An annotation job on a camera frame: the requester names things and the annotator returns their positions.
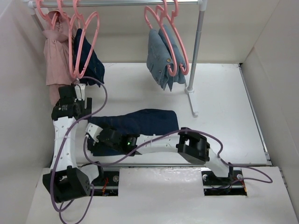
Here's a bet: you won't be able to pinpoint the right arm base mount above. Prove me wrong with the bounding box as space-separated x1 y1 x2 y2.
201 168 247 196

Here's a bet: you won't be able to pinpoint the white clothes rack frame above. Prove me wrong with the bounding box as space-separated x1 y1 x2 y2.
22 0 207 118

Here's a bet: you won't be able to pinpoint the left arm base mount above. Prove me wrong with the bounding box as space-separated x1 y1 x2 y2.
92 167 120 196

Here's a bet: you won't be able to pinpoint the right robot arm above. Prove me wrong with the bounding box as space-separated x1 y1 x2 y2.
86 124 235 185

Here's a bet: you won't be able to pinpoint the light blue jeans right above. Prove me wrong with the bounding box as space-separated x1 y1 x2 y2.
164 24 185 91

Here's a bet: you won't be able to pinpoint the dark blue denim trousers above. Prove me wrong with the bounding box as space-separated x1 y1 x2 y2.
86 108 179 157

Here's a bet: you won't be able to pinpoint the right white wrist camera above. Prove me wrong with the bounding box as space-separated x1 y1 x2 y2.
85 123 103 142

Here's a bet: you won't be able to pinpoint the pink hanger right light jeans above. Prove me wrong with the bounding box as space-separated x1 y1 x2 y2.
163 0 189 76

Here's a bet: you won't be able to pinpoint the light blue jeans left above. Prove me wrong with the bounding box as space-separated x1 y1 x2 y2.
146 29 173 91

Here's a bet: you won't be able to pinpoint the pink hanger light jeans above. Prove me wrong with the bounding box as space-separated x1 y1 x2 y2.
144 0 178 77
163 0 189 76

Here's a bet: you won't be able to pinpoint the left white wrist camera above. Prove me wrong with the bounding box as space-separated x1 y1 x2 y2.
73 79 86 101

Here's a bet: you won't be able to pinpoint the dark denim garment on hanger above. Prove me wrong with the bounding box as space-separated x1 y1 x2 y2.
73 28 105 87

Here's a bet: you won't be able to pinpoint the pink pleated dress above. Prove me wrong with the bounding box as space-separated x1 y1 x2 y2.
43 10 74 106

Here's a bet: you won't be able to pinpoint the light blue jeans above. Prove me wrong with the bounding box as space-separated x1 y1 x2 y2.
164 24 185 91
146 29 173 91

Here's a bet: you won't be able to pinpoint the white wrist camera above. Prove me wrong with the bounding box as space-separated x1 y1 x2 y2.
73 79 86 101
85 123 103 142

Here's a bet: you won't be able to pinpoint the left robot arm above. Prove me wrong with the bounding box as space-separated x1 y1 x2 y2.
43 84 105 203

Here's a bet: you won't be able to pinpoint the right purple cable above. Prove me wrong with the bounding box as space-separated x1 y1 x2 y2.
83 130 273 185

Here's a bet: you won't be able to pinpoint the pink hanger with dress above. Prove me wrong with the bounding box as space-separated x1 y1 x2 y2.
35 0 62 32

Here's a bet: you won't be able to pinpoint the pink hanger left light jeans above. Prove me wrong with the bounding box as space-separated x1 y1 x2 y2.
144 0 178 77

